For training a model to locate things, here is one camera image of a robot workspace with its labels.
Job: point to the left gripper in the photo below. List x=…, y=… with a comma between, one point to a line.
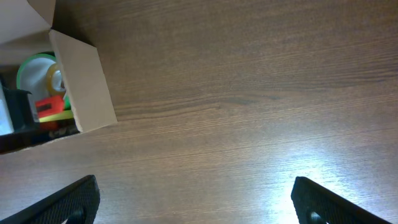
x=27, y=132

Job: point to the yellow highlighter pen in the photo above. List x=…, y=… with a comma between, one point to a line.
x=67, y=114

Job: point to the green tape roll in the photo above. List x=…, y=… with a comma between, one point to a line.
x=31, y=76

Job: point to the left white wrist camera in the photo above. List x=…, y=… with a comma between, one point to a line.
x=6, y=126

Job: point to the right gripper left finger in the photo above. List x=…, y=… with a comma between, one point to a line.
x=75, y=203

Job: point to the red black stapler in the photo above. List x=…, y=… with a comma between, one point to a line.
x=49, y=106

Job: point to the small yellow tape roll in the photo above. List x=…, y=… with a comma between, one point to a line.
x=54, y=81

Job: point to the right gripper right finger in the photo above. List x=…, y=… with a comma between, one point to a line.
x=315, y=204

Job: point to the brown cardboard box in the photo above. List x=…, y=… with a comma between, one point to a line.
x=33, y=27

